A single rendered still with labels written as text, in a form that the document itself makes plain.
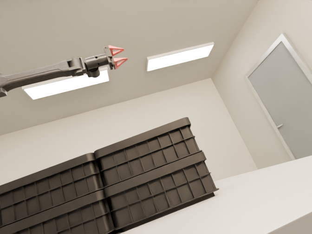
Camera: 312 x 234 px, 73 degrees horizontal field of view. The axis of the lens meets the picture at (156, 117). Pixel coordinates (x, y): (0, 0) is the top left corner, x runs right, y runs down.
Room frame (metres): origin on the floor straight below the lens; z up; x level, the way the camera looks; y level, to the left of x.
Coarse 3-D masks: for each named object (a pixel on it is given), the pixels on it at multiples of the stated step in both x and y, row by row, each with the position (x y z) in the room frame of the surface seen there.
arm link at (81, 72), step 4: (84, 68) 0.86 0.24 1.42; (76, 72) 0.86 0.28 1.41; (80, 72) 0.87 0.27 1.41; (84, 72) 0.89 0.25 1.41; (88, 72) 0.93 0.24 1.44; (92, 72) 0.93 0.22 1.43; (96, 72) 0.94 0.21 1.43; (88, 76) 0.96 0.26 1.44; (92, 76) 0.96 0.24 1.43; (96, 76) 0.97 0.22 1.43
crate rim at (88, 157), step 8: (72, 160) 0.58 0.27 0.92; (80, 160) 0.58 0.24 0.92; (88, 160) 0.58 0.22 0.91; (96, 160) 0.60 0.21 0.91; (48, 168) 0.57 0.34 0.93; (56, 168) 0.58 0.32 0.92; (64, 168) 0.58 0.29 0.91; (24, 176) 0.57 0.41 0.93; (32, 176) 0.57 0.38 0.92; (40, 176) 0.57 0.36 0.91; (8, 184) 0.57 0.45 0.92; (16, 184) 0.57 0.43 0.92; (24, 184) 0.57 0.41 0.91; (0, 192) 0.57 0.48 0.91
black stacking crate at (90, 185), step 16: (48, 176) 0.59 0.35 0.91; (64, 176) 0.59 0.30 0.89; (80, 176) 0.59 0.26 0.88; (96, 176) 0.60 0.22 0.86; (16, 192) 0.58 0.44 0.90; (32, 192) 0.58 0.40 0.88; (48, 192) 0.59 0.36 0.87; (64, 192) 0.59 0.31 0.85; (80, 192) 0.59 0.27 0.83; (0, 208) 0.57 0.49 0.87; (16, 208) 0.58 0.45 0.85; (32, 208) 0.58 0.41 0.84; (48, 208) 0.58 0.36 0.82
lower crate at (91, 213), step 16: (96, 192) 0.58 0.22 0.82; (64, 208) 0.58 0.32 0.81; (80, 208) 0.59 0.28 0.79; (96, 208) 0.59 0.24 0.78; (16, 224) 0.57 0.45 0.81; (32, 224) 0.57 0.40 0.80; (48, 224) 0.58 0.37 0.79; (64, 224) 0.59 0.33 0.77; (80, 224) 0.59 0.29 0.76; (96, 224) 0.58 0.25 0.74; (112, 224) 0.62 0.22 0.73
